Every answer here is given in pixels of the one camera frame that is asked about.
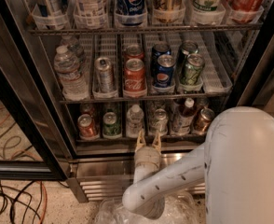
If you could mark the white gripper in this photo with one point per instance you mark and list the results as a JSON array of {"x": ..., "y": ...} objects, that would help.
[{"x": 147, "y": 156}]

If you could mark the silver green 7up can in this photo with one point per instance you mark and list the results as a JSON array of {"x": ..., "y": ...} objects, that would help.
[{"x": 158, "y": 122}]

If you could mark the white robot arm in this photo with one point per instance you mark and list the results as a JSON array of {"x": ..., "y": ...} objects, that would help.
[{"x": 236, "y": 163}]

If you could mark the small water bottle bottom shelf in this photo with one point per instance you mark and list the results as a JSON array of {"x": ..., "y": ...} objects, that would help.
[{"x": 134, "y": 121}]

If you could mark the green soda can bottom shelf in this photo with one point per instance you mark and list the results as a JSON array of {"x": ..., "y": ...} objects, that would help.
[{"x": 111, "y": 125}]

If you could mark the brown soda can bottom shelf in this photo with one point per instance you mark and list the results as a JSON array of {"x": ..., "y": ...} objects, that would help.
[{"x": 203, "y": 121}]

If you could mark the red Coca-Cola can front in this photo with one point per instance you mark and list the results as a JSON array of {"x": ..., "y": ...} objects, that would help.
[{"x": 134, "y": 75}]

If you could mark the red coca-cola can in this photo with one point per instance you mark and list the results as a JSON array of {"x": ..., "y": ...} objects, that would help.
[
  {"x": 134, "y": 75},
  {"x": 133, "y": 51}
]

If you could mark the orange soda can bottom shelf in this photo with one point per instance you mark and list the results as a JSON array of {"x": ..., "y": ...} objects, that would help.
[{"x": 86, "y": 126}]

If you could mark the blue Pepsi can front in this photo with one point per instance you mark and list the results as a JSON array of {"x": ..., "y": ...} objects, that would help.
[{"x": 163, "y": 71}]

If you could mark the blue pepsi can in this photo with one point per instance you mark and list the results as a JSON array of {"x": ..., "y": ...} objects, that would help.
[
  {"x": 163, "y": 71},
  {"x": 160, "y": 48}
]

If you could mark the green soda can front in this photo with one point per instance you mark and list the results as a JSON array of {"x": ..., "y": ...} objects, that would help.
[{"x": 192, "y": 68}]

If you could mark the silver soda can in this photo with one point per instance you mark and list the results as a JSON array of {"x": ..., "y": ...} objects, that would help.
[{"x": 105, "y": 74}]

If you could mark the red Coca-Cola can rear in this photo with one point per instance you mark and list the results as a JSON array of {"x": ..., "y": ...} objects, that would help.
[{"x": 133, "y": 51}]

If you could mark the blue Pepsi can rear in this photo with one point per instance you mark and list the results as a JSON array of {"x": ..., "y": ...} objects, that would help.
[{"x": 160, "y": 48}]

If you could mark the stainless steel fridge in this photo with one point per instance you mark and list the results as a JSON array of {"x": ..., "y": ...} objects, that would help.
[{"x": 234, "y": 52}]

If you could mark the green soda can rear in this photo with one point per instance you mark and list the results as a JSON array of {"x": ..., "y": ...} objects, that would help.
[{"x": 187, "y": 47}]

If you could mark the left glass fridge door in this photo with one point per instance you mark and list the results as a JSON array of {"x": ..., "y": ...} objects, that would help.
[{"x": 26, "y": 84}]

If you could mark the glass fridge door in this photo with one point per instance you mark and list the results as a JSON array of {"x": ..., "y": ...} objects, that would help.
[
  {"x": 259, "y": 94},
  {"x": 26, "y": 84}
]

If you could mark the right glass fridge door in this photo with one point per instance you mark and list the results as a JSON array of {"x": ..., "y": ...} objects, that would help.
[{"x": 259, "y": 94}]

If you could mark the brown bottle top shelf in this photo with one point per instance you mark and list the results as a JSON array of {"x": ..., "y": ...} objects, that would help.
[{"x": 167, "y": 11}]

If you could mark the blue Pepsi bottle top shelf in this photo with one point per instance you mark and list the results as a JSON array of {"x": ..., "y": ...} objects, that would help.
[{"x": 130, "y": 12}]

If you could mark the labelled water bottle top shelf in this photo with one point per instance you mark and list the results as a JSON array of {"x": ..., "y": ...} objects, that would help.
[{"x": 91, "y": 14}]

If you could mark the dark bottle top shelf left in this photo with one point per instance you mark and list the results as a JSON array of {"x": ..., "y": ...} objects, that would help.
[{"x": 51, "y": 14}]

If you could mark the red Coca-Cola bottle top shelf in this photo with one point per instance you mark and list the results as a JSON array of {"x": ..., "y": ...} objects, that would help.
[{"x": 244, "y": 11}]

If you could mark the iced tea bottle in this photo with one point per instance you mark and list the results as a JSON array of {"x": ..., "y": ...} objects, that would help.
[{"x": 184, "y": 117}]

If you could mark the clear plastic bag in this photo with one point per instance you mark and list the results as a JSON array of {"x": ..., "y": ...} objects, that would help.
[{"x": 180, "y": 208}]

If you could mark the large water bottle front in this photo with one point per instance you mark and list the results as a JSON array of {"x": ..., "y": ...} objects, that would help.
[{"x": 70, "y": 74}]

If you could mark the large water bottle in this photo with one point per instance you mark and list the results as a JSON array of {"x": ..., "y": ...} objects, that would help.
[
  {"x": 70, "y": 74},
  {"x": 74, "y": 47}
]

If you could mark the large water bottle rear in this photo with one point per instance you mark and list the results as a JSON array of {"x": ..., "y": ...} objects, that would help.
[{"x": 74, "y": 47}]

